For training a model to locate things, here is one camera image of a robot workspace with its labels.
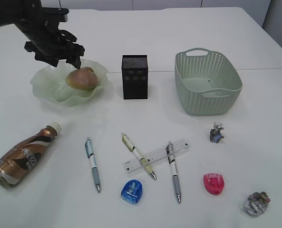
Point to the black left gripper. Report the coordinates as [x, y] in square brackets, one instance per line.
[51, 47]

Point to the sugared bread roll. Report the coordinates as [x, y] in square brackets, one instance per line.
[82, 79]

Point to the brown coffee bottle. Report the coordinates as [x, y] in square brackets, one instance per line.
[25, 156]

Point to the small paper ball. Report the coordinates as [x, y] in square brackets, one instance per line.
[215, 133]

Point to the large paper ball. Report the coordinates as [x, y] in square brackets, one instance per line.
[256, 204]

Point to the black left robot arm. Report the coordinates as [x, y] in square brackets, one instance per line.
[40, 25]

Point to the green wavy glass plate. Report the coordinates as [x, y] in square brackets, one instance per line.
[50, 83]

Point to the black mesh pen holder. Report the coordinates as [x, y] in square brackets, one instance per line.
[135, 77]

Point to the blue clip pen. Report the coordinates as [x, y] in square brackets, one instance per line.
[93, 164]

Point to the yellow clip pen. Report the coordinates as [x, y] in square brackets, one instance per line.
[138, 155]

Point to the black clip pen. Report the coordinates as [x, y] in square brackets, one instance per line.
[171, 160]

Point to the green plastic basket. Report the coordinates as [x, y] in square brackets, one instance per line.
[206, 84]

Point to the blue pencil sharpener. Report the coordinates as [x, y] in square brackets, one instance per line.
[132, 191]

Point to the pink pencil sharpener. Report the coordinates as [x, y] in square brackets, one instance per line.
[214, 183]

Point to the clear plastic ruler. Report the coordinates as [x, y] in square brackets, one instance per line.
[155, 156]

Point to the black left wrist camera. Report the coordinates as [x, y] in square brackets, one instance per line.
[53, 15]

